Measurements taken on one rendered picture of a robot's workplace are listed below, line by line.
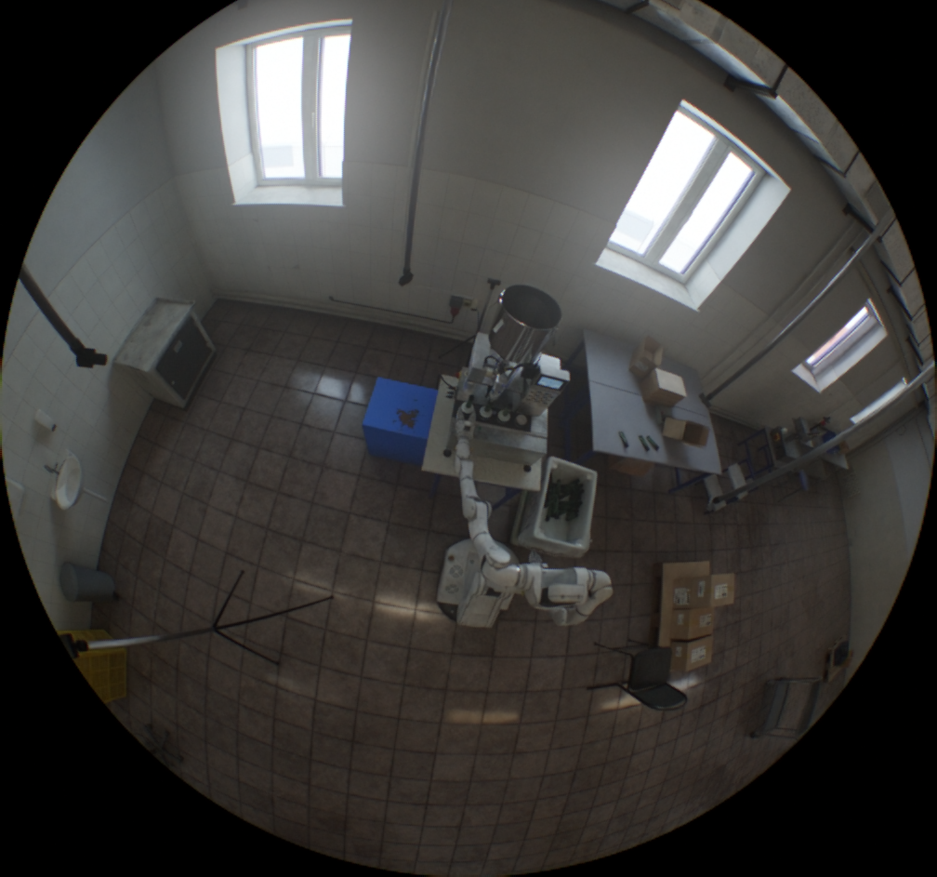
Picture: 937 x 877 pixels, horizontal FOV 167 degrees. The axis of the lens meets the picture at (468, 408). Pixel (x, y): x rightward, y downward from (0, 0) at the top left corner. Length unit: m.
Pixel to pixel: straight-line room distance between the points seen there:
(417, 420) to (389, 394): 0.30
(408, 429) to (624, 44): 3.05
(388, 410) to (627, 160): 2.53
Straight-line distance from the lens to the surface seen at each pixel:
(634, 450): 2.72
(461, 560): 2.33
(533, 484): 2.15
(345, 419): 3.01
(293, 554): 2.81
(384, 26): 2.62
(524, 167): 2.53
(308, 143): 3.39
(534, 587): 1.20
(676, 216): 3.34
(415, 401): 2.38
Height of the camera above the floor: 2.66
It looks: 59 degrees down
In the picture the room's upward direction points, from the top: 22 degrees clockwise
